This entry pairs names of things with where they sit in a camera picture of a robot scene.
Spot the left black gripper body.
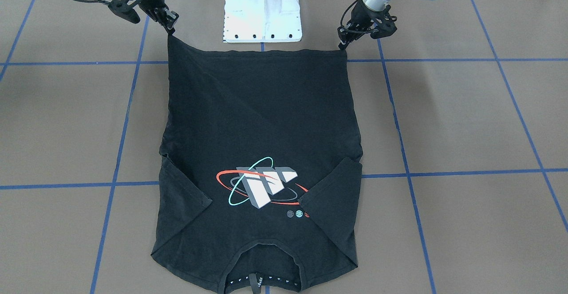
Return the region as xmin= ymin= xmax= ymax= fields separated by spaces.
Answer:
xmin=349 ymin=2 xmax=381 ymax=31

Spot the black graphic t-shirt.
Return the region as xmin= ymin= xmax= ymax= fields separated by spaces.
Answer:
xmin=151 ymin=36 xmax=363 ymax=294

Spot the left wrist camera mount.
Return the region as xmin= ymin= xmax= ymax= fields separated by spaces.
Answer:
xmin=371 ymin=8 xmax=398 ymax=39

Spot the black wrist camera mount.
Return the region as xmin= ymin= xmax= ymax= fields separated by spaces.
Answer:
xmin=107 ymin=0 xmax=140 ymax=24

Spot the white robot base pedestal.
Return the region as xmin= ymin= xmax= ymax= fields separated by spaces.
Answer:
xmin=223 ymin=0 xmax=303 ymax=43

